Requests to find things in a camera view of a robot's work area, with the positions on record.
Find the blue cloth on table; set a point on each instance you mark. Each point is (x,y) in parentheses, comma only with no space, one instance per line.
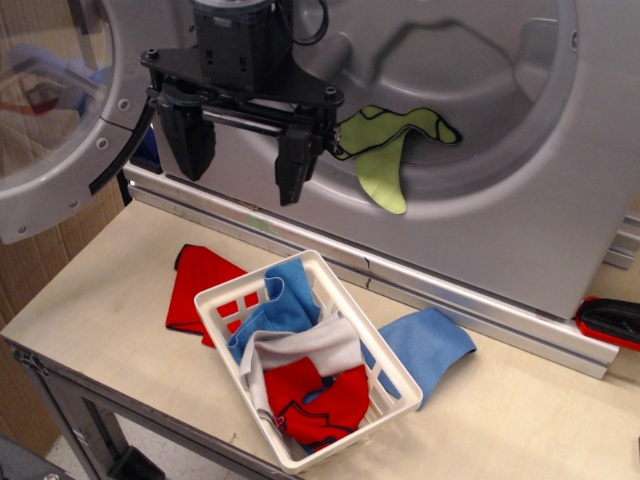
(427,343)

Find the grey cloth in basket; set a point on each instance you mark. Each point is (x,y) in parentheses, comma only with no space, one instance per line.
(333,346)

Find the green cloth with black outline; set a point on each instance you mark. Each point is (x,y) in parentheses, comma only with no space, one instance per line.
(374,139)

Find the round transparent washer door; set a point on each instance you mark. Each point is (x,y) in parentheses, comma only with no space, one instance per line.
(64,118)

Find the grey toy washing machine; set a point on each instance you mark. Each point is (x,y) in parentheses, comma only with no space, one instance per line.
(520,144)

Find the brown cardboard box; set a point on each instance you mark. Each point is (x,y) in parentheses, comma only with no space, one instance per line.
(29,265)

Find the red cloth in basket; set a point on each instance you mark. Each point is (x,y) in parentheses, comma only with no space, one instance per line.
(316,411)

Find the blue cloth in basket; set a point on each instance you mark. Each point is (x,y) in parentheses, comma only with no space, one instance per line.
(290,308)

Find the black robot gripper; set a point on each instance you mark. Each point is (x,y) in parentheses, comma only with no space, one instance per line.
(242,73)

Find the red and black tool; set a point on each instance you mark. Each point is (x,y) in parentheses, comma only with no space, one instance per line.
(610,320)

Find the white plastic laundry basket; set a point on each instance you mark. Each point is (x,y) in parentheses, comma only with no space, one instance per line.
(392,390)

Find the aluminium extrusion rail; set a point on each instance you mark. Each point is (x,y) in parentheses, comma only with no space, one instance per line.
(559,341)

